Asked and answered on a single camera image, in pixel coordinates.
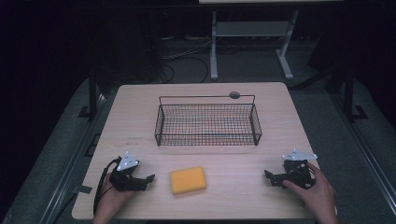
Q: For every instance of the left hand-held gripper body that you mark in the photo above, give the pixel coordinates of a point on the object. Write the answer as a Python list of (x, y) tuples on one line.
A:
[(124, 174)]

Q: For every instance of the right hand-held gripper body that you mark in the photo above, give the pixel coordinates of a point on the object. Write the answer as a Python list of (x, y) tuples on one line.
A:
[(297, 172)]

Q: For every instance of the yellow sponge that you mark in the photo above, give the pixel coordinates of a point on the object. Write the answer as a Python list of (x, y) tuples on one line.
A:
[(188, 180)]

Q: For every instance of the person's left hand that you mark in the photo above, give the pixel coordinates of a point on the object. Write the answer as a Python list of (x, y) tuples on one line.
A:
[(112, 199)]

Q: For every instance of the person's right hand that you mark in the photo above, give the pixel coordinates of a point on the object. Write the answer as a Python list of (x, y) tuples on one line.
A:
[(317, 196)]

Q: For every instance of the grey table grommet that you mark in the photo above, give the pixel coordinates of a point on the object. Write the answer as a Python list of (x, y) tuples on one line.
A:
[(234, 95)]

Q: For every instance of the white metal stand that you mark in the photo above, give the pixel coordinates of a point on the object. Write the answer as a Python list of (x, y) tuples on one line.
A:
[(252, 43)]

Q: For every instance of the black metal post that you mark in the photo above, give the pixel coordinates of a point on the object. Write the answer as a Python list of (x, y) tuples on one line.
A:
[(350, 93), (92, 93)]

